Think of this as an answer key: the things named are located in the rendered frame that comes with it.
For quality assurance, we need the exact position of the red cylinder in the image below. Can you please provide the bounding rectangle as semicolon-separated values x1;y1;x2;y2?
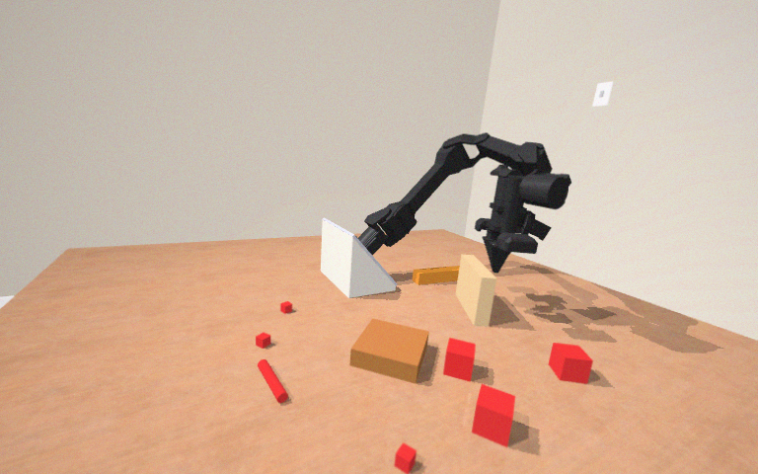
258;359;288;403

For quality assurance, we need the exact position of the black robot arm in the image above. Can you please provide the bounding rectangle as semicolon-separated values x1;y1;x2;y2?
357;132;571;256

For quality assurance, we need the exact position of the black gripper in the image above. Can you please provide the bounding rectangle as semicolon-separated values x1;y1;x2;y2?
474;199;538;273

